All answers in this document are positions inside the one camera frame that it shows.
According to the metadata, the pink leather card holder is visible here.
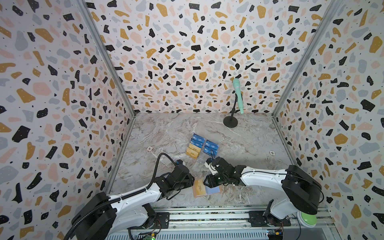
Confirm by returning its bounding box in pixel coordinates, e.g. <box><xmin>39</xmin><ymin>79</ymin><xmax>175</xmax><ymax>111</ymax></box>
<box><xmin>203</xmin><ymin>186</ymin><xmax>222</xmax><ymax>197</ymax></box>

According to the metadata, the clear acrylic card stand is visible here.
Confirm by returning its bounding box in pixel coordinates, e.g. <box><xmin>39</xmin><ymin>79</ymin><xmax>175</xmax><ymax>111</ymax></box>
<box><xmin>187</xmin><ymin>135</ymin><xmax>220</xmax><ymax>160</ymax></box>

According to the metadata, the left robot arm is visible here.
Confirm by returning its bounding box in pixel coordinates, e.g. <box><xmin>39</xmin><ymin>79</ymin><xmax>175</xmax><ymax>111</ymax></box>
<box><xmin>64</xmin><ymin>163</ymin><xmax>195</xmax><ymax>240</ymax></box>

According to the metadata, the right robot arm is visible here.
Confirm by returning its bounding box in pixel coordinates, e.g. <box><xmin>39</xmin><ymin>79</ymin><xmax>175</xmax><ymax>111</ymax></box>
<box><xmin>204</xmin><ymin>157</ymin><xmax>324</xmax><ymax>228</ymax></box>

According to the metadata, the blue card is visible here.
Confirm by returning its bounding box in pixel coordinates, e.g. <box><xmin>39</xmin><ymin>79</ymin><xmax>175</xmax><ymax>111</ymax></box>
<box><xmin>192</xmin><ymin>134</ymin><xmax>206</xmax><ymax>143</ymax></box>
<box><xmin>190</xmin><ymin>139</ymin><xmax>203</xmax><ymax>149</ymax></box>
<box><xmin>205</xmin><ymin>140</ymin><xmax>219</xmax><ymax>151</ymax></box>
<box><xmin>204</xmin><ymin>147</ymin><xmax>217</xmax><ymax>156</ymax></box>

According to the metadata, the blue card back right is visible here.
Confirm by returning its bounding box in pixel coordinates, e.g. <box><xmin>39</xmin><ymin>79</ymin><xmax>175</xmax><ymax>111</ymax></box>
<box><xmin>205</xmin><ymin>140</ymin><xmax>219</xmax><ymax>151</ymax></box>

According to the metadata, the blue card back left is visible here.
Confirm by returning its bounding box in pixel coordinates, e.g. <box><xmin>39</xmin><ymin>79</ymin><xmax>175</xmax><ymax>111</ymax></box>
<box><xmin>192</xmin><ymin>134</ymin><xmax>206</xmax><ymax>143</ymax></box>

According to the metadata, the black microphone stand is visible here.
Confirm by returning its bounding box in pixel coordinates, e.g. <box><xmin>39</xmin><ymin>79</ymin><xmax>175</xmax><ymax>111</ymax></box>
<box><xmin>223</xmin><ymin>95</ymin><xmax>238</xmax><ymax>128</ymax></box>

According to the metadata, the mint green microphone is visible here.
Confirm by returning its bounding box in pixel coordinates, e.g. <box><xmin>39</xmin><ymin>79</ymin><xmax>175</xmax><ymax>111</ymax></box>
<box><xmin>233</xmin><ymin>78</ymin><xmax>244</xmax><ymax>114</ymax></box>

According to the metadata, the green push button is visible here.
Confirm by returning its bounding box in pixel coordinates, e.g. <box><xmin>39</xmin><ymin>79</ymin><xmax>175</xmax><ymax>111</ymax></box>
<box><xmin>297</xmin><ymin>211</ymin><xmax>317</xmax><ymax>228</ymax></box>

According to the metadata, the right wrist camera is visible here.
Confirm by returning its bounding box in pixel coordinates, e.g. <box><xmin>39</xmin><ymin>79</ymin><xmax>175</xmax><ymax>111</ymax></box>
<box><xmin>205</xmin><ymin>160</ymin><xmax>217</xmax><ymax>175</ymax></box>

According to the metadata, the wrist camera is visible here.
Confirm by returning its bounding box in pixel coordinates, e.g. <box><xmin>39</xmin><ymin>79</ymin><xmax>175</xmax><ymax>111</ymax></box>
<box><xmin>175</xmin><ymin>160</ymin><xmax>186</xmax><ymax>168</ymax></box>
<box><xmin>205</xmin><ymin>160</ymin><xmax>217</xmax><ymax>175</ymax></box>

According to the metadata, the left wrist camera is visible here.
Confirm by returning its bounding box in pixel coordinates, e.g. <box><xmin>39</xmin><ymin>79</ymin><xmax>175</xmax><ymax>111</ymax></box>
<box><xmin>175</xmin><ymin>160</ymin><xmax>186</xmax><ymax>168</ymax></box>

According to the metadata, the black corrugated cable conduit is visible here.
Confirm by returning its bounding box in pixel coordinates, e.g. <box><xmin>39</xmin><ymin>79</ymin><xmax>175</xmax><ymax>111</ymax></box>
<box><xmin>62</xmin><ymin>152</ymin><xmax>181</xmax><ymax>240</ymax></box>

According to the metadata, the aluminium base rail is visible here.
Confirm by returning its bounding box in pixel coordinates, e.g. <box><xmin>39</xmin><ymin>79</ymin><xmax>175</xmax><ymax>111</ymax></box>
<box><xmin>105</xmin><ymin>206</ymin><xmax>341</xmax><ymax>240</ymax></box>

